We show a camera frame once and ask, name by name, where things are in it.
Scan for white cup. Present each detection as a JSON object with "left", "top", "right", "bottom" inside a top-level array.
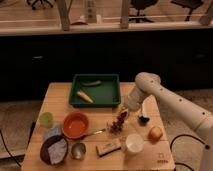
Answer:
[{"left": 124, "top": 133, "right": 144, "bottom": 155}]

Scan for grey blue cloth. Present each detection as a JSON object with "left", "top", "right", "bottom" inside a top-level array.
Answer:
[{"left": 40, "top": 125, "right": 68, "bottom": 165}]

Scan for small metal cup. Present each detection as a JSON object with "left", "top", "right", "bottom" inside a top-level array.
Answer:
[{"left": 71, "top": 143, "right": 86, "bottom": 160}]

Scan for green plastic cup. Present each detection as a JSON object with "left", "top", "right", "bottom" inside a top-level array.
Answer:
[{"left": 39, "top": 112, "right": 53, "bottom": 128}]

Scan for dark grape bunch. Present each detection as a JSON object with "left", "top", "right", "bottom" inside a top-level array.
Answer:
[{"left": 109, "top": 112, "right": 127, "bottom": 134}]

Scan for green plastic tray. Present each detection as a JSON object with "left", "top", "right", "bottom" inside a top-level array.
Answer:
[{"left": 69, "top": 74, "right": 121, "bottom": 108}]

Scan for black spoon white handle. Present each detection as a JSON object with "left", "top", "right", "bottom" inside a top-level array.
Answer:
[{"left": 138, "top": 103, "right": 150, "bottom": 123}]

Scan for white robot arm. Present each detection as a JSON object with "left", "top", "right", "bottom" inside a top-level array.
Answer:
[{"left": 123, "top": 72, "right": 213, "bottom": 171}]

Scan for wooden table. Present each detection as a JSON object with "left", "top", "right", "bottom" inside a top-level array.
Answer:
[{"left": 21, "top": 83, "right": 175, "bottom": 171}]

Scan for black cable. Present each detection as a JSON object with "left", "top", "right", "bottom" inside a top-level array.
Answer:
[{"left": 169, "top": 133, "right": 213, "bottom": 171}]

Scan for black office chair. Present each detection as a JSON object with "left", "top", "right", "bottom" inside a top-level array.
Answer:
[{"left": 129, "top": 0, "right": 158, "bottom": 23}]

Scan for wooden block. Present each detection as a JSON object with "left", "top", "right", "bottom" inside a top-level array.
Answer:
[{"left": 96, "top": 139, "right": 121, "bottom": 157}]

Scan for green cucumber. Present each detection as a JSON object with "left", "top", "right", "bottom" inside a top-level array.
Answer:
[{"left": 81, "top": 80, "right": 102, "bottom": 87}]

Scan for metal spoon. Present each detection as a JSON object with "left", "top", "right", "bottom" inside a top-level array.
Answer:
[{"left": 79, "top": 128, "right": 106, "bottom": 140}]

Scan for orange bowl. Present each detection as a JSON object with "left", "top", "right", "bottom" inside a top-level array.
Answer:
[{"left": 62, "top": 112, "right": 89, "bottom": 139}]

